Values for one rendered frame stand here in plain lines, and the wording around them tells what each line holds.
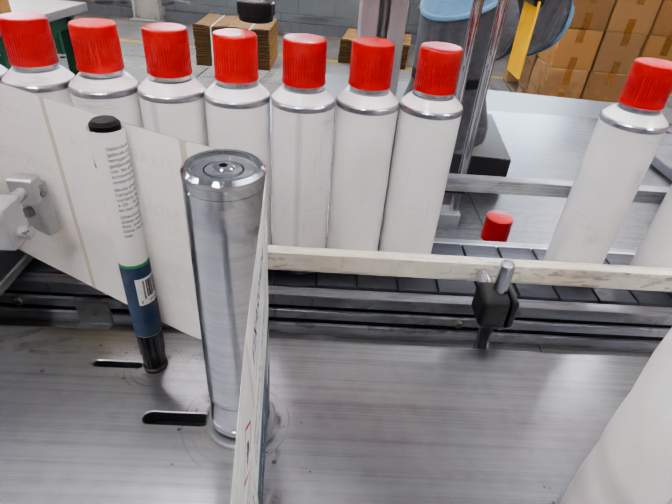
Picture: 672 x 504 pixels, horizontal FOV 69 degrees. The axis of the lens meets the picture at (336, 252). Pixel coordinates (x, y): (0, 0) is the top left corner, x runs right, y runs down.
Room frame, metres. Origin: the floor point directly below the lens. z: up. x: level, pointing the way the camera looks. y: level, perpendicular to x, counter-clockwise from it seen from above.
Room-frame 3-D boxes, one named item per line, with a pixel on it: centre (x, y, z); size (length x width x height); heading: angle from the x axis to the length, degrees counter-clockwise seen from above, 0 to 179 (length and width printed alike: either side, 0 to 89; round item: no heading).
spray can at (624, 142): (0.40, -0.24, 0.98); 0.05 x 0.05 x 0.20
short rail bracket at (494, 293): (0.31, -0.14, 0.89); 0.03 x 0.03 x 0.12; 3
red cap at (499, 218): (0.54, -0.20, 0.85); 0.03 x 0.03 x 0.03
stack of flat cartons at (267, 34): (4.51, 1.01, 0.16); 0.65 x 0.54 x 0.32; 91
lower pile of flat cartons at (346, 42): (4.93, -0.21, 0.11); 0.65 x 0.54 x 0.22; 84
